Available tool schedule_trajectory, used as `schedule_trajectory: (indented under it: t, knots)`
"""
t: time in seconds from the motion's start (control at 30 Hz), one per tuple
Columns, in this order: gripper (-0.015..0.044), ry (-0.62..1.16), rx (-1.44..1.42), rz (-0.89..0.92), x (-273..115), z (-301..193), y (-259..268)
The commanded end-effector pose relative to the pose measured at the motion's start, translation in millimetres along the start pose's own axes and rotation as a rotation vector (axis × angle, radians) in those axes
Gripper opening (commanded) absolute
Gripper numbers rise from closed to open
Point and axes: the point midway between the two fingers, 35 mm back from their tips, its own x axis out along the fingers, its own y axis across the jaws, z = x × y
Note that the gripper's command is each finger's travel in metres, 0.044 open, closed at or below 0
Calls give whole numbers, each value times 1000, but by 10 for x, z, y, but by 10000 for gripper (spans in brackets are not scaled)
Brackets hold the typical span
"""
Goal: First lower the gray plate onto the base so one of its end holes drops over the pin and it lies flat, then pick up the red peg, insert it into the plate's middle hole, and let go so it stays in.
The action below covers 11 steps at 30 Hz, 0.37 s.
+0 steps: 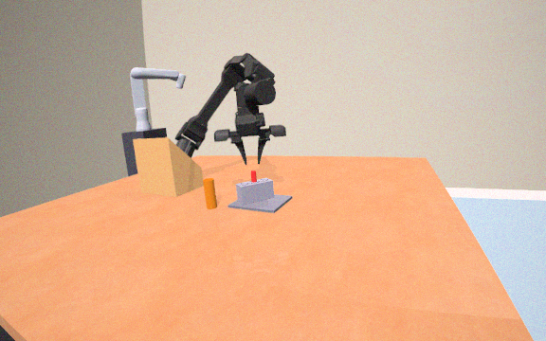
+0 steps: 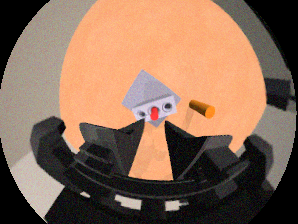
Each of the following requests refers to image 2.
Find red peg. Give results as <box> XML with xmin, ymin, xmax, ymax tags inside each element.
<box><xmin>150</xmin><ymin>107</ymin><xmax>158</xmax><ymax>120</ymax></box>

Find orange cylinder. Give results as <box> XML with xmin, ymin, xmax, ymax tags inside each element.
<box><xmin>189</xmin><ymin>100</ymin><xmax>216</xmax><ymax>119</ymax></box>

